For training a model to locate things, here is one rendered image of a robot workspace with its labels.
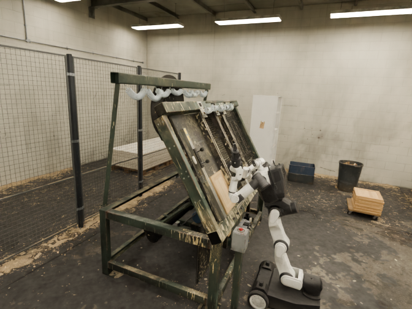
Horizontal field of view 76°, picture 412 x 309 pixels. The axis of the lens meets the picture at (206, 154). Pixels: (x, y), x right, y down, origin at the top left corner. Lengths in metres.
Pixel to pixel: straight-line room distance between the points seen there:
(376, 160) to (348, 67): 2.41
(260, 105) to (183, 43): 3.64
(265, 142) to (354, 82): 2.70
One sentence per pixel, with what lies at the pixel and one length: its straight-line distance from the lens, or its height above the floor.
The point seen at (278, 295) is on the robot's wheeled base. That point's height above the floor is 0.17.
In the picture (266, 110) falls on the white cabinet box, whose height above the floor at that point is 1.72.
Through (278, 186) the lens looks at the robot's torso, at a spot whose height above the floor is 1.25.
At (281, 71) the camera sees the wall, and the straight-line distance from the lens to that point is 7.73.
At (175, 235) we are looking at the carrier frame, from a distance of 2.59.
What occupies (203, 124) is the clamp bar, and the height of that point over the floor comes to 1.72.
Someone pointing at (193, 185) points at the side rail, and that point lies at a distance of 2.29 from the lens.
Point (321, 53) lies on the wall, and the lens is 7.68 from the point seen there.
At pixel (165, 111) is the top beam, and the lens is 2.29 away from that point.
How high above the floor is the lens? 2.07
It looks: 13 degrees down
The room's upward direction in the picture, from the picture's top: 3 degrees clockwise
